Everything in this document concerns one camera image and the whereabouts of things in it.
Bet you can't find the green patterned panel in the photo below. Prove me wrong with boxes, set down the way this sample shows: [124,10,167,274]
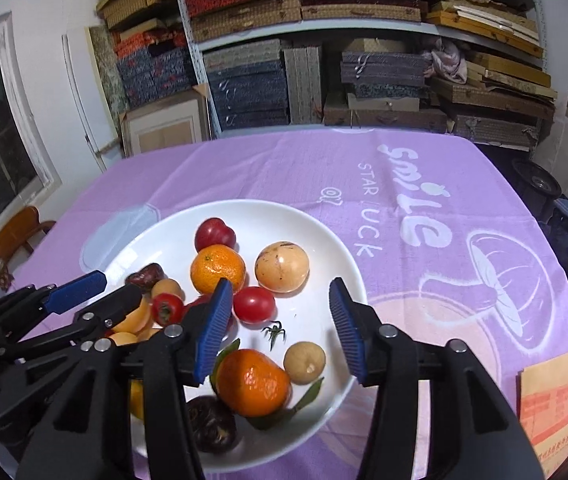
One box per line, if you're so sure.
[88,25,130,126]

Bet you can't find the stack of wooden frames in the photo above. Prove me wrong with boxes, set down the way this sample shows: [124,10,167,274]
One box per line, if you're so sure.
[426,0,559,146]

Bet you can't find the orange mandarin with leaves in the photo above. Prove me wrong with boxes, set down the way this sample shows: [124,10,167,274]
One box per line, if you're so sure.
[210,338,325,431]

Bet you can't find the large dark water chestnut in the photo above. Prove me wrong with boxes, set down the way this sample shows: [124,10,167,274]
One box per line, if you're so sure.
[186,395,239,455]

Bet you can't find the round pale yellow loquat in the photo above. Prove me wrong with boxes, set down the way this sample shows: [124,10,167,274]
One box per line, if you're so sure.
[106,331,159,347]

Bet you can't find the yellow loquat with dark tip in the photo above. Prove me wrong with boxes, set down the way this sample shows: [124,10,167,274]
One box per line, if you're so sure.
[151,278,185,301]

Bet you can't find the brown wooden chair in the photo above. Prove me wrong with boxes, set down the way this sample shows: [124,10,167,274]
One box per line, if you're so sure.
[0,205,57,291]

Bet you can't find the framed picture in cardboard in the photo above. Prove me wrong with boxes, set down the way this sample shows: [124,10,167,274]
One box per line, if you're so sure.
[120,87,212,157]

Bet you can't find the stack of grey flat boxes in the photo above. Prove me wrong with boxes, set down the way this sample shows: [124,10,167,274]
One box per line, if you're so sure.
[339,50,432,98]

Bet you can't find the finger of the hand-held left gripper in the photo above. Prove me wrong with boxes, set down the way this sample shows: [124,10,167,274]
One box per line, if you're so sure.
[0,270,108,331]
[9,284,143,361]

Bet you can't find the brown paper envelope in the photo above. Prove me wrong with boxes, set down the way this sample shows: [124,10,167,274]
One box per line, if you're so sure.
[516,337,568,478]

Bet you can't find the plain orange mandarin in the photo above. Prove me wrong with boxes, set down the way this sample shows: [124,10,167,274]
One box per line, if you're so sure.
[190,244,247,295]

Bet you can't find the white metal shelf rack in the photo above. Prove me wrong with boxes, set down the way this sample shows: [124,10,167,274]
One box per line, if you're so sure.
[169,0,547,151]

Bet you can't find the brown longan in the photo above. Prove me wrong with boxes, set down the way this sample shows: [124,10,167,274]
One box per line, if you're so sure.
[283,341,325,386]

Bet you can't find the stack of blue floral boxes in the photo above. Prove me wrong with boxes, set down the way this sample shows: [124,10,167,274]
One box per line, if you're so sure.
[114,45,197,111]

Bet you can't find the white leaning board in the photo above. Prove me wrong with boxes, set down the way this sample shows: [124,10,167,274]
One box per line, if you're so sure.
[61,27,125,173]

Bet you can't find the oval yellow loquat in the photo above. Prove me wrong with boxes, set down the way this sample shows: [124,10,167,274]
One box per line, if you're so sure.
[114,296,153,335]

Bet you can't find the yellow round tomato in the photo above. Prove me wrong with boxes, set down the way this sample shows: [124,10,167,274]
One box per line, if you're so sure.
[129,379,145,422]

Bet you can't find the white oval plate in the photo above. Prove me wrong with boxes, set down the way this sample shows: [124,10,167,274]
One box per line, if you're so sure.
[80,200,369,472]

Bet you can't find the large dark red plum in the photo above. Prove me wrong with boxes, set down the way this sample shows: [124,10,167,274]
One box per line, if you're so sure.
[194,217,237,253]

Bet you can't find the stack of dark blue boxes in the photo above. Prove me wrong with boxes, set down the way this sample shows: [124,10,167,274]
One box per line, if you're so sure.
[203,42,292,131]

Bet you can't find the spotted yellow passion fruit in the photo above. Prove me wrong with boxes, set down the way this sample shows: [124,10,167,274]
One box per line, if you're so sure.
[255,241,311,292]

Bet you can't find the black round wheel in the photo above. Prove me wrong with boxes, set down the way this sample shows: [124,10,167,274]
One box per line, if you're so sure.
[511,157,563,211]

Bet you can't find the green tomato calyx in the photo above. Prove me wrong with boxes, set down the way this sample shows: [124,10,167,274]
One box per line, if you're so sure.
[262,321,287,352]

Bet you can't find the pink crumpled cloth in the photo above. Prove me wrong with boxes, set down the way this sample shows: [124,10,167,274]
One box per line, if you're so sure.
[424,37,468,85]

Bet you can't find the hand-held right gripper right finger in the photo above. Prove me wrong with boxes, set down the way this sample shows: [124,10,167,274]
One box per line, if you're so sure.
[329,277,532,480]

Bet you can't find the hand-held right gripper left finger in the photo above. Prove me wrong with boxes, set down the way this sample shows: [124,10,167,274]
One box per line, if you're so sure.
[16,277,235,480]

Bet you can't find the orange red patterned boxes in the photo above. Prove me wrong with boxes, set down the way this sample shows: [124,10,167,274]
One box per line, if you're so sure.
[114,30,189,58]

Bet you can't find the upright grey boxes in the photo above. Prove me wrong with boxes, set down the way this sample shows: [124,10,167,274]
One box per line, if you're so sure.
[284,45,325,125]

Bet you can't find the purple printed tablecloth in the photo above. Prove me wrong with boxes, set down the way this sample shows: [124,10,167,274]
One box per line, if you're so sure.
[0,127,568,480]

